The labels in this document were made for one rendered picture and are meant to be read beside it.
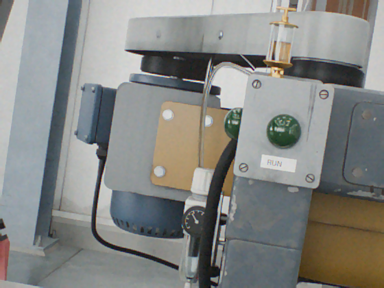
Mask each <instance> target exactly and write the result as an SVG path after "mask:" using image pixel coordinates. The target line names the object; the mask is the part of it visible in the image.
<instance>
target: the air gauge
mask: <svg viewBox="0 0 384 288"><path fill-rule="evenodd" d="M204 212H205V208H204V207H203V206H199V205H196V206H192V207H191V208H188V209H187V210H186V212H184V215H183V216H182V227H183V228H184V230H185V231H186V232H187V233H188V235H191V236H194V237H201V235H202V224H203V219H204Z"/></svg>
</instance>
